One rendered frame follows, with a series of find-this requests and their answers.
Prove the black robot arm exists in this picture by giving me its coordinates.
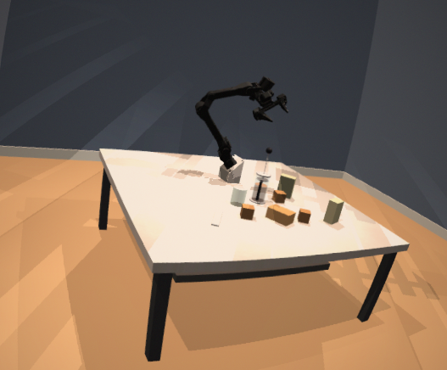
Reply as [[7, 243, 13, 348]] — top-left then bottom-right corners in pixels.
[[195, 76, 275, 170]]

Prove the pale yellow cube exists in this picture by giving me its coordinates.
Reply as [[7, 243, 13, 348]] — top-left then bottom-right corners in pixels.
[[323, 198, 344, 224], [277, 173, 297, 199]]

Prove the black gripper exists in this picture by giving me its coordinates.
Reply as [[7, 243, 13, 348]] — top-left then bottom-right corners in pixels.
[[253, 94, 288, 122]]

